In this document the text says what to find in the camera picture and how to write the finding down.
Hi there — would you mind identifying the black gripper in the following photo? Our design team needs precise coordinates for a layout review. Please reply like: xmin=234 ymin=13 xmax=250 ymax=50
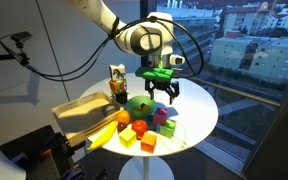
xmin=144 ymin=78 xmax=181 ymax=105

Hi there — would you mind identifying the magenta pink foam block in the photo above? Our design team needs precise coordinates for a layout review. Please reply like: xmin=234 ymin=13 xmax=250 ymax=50
xmin=152 ymin=107 xmax=169 ymax=127

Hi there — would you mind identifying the blue foam block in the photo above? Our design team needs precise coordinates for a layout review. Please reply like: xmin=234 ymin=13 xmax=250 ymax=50
xmin=146 ymin=114 xmax=157 ymax=131

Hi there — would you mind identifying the green foam block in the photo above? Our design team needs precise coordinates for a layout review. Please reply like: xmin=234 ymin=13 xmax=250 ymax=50
xmin=159 ymin=119 xmax=177 ymax=139

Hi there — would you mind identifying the orange foam block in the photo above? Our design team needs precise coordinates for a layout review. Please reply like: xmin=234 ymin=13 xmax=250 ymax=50
xmin=140 ymin=131 xmax=158 ymax=154

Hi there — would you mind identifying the lime yellow foam block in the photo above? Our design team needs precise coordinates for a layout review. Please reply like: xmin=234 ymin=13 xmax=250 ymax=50
xmin=118 ymin=127 xmax=138 ymax=149

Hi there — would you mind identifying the light wooden crate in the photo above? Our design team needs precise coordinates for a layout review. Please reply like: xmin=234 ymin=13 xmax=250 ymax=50
xmin=50 ymin=91 xmax=125 ymax=148

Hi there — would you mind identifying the green plastic bowl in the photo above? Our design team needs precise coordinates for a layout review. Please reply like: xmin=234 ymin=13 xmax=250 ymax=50
xmin=126 ymin=95 xmax=157 ymax=120

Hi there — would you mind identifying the red tomato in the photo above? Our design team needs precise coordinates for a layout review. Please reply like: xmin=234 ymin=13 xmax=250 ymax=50
xmin=131 ymin=119 xmax=149 ymax=140

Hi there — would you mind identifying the orange green soft picture cube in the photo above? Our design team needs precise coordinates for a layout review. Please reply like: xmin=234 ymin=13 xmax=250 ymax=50
xmin=109 ymin=79 xmax=128 ymax=95

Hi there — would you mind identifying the toy orange fruit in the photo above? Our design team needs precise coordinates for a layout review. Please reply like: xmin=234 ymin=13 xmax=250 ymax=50
xmin=116 ymin=109 xmax=132 ymax=126

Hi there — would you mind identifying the soft picture cube with zebra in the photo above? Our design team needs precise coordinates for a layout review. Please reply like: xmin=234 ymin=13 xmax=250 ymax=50
xmin=108 ymin=63 xmax=127 ymax=82

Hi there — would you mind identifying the dark purple toy plum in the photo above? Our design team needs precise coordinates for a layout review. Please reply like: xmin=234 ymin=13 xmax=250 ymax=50
xmin=116 ymin=122 xmax=128 ymax=133

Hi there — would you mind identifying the yellow toy banana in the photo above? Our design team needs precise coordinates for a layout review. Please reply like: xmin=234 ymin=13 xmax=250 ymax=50
xmin=86 ymin=120 xmax=118 ymax=152

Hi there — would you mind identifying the wooden window handrail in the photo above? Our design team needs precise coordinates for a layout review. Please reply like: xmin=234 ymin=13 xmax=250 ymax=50
xmin=190 ymin=76 xmax=282 ymax=108

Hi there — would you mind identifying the black equipment stand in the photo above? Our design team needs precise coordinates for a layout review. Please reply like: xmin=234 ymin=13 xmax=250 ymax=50
xmin=0 ymin=124 xmax=108 ymax=180

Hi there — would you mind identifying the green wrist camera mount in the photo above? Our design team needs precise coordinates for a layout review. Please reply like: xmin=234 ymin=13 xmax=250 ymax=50
xmin=134 ymin=66 xmax=174 ymax=84

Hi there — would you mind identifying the looped black cable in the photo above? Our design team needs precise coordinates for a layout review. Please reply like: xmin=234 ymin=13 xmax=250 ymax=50
xmin=115 ymin=15 xmax=205 ymax=80

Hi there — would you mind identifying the white table pedestal base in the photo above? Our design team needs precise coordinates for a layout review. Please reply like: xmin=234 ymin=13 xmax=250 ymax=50
xmin=118 ymin=155 xmax=175 ymax=180

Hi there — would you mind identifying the long black cable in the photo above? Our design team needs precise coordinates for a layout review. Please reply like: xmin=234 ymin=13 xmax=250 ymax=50
xmin=25 ymin=16 xmax=122 ymax=83

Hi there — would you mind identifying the black camera on tripod arm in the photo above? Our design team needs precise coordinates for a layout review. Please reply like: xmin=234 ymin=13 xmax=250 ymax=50
xmin=0 ymin=18 xmax=34 ymax=68

